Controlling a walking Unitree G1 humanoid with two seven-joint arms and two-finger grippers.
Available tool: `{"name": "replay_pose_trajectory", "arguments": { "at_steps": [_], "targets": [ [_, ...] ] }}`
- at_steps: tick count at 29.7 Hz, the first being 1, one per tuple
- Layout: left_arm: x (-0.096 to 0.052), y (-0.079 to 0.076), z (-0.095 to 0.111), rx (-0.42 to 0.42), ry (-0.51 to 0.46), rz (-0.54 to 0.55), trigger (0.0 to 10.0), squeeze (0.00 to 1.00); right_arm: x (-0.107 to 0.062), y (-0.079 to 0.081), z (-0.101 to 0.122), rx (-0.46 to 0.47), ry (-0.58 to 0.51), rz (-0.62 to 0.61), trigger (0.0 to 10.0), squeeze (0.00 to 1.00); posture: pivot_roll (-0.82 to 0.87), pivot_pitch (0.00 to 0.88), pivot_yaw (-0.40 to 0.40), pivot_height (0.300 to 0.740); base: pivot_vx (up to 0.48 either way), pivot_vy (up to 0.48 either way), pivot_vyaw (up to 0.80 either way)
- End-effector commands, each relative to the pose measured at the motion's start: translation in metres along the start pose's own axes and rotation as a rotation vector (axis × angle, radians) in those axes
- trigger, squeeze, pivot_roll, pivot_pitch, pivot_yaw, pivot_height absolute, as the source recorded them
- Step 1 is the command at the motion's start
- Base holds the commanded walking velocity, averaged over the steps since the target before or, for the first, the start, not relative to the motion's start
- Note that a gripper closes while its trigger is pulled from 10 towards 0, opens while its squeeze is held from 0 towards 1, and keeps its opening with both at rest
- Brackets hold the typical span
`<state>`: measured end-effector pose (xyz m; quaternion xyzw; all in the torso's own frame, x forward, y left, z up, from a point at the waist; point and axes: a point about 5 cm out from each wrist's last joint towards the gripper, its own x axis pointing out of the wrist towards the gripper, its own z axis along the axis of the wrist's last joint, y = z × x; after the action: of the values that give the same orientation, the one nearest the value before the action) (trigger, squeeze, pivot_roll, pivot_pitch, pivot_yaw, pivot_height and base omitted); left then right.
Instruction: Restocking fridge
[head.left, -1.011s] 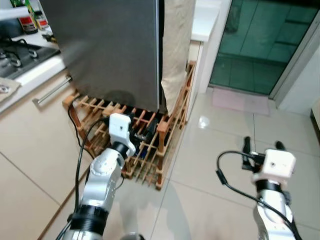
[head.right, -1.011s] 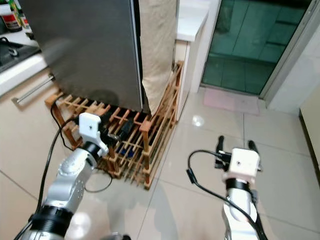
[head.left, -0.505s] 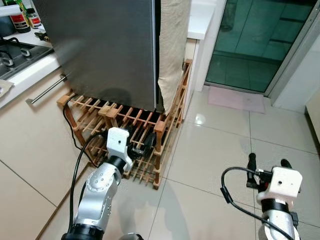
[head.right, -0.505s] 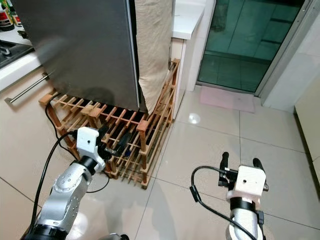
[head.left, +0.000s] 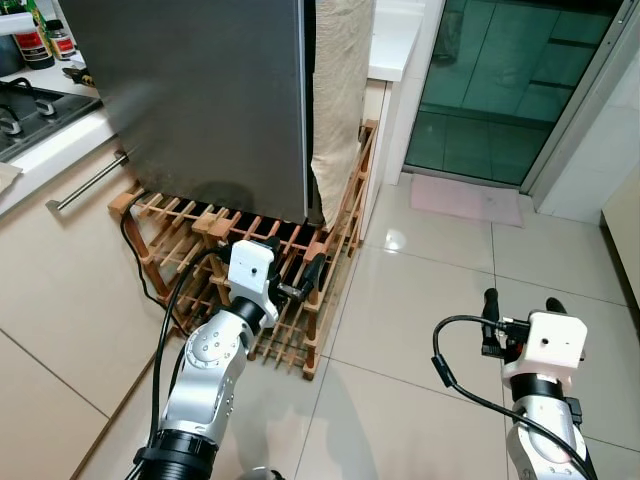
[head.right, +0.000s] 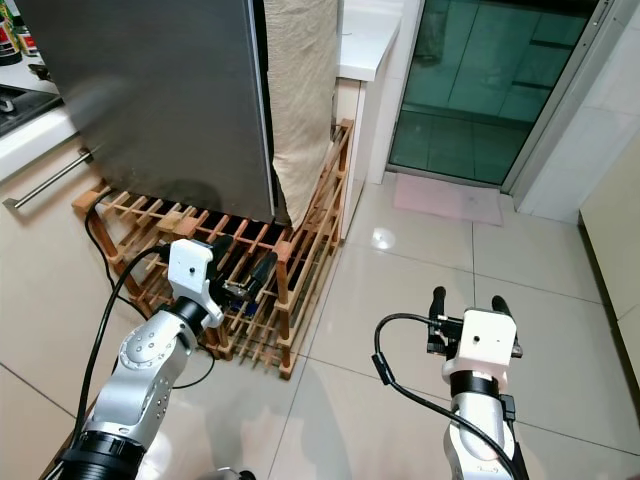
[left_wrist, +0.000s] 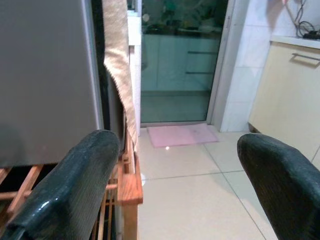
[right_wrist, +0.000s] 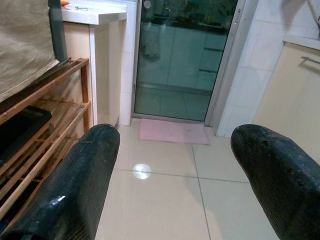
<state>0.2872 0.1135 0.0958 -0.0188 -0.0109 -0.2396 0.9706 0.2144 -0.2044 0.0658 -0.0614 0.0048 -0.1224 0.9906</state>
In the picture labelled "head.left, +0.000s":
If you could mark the grey robot left foot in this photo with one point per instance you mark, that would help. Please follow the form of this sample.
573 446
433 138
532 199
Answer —
262 474

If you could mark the green glass sliding door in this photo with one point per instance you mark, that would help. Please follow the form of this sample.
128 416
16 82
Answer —
500 80

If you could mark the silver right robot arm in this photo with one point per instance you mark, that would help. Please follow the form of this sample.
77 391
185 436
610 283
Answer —
545 430

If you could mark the black gas stove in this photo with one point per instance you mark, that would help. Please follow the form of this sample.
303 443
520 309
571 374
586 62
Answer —
40 120

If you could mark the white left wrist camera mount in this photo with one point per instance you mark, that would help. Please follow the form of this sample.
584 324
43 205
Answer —
250 270

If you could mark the pink floor mat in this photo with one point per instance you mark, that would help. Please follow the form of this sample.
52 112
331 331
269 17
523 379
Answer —
465 200

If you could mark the wooden slatted rack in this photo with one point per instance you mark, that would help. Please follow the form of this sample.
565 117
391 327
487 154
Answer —
313 340

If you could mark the white topped side cabinet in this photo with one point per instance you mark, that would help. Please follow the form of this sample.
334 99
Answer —
395 40

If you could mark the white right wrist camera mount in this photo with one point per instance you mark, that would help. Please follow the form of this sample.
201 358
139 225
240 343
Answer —
550 340

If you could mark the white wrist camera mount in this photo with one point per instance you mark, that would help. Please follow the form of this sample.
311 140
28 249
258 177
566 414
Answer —
250 270
550 340

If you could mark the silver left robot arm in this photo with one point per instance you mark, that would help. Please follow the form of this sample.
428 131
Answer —
200 380

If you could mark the beige kitchen cabinet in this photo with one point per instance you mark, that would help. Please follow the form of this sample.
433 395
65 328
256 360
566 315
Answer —
60 290

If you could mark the small black lidded jar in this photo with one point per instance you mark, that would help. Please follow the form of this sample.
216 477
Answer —
60 40

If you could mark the small grey fridge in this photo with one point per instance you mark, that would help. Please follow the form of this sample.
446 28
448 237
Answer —
200 100

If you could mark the beige fabric towel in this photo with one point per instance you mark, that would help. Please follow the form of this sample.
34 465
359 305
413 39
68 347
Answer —
345 100

